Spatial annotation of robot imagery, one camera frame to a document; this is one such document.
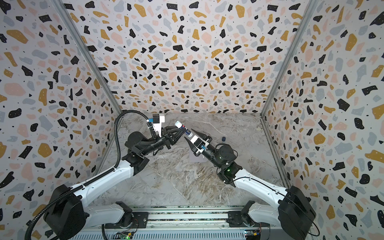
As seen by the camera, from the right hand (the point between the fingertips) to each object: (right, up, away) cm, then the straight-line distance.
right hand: (189, 130), depth 65 cm
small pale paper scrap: (+49, 0, +49) cm, 69 cm away
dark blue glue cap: (+21, -7, +41) cm, 46 cm away
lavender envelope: (0, -19, +33) cm, 38 cm away
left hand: (-2, +1, -2) cm, 3 cm away
